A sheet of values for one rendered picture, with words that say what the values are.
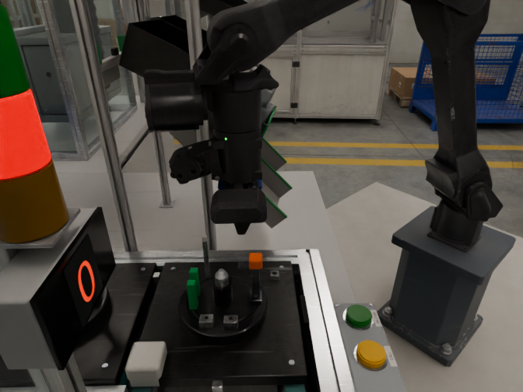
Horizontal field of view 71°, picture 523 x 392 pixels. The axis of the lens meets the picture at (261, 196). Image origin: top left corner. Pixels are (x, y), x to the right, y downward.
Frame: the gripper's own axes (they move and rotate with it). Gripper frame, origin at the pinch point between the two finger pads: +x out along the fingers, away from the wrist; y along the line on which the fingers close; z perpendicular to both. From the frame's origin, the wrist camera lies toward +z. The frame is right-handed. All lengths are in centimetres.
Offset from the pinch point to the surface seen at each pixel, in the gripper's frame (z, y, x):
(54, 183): 12.9, 18.6, -14.1
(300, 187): -18, -63, 29
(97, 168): 53, -80, 28
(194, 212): 14, -48, 29
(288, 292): -7.5, -3.5, 18.3
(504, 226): -178, -161, 114
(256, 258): -2.1, 0.4, 7.7
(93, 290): 12.8, 17.9, -3.1
